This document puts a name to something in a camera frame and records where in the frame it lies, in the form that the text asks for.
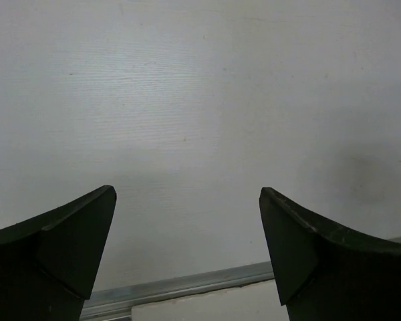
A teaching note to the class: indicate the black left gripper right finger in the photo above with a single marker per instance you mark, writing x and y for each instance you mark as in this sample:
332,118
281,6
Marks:
324,270

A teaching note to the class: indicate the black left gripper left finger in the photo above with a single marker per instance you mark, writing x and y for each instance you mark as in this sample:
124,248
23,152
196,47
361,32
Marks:
49,263

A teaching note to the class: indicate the aluminium table edge rail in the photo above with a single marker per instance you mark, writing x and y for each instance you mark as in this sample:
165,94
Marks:
239,293

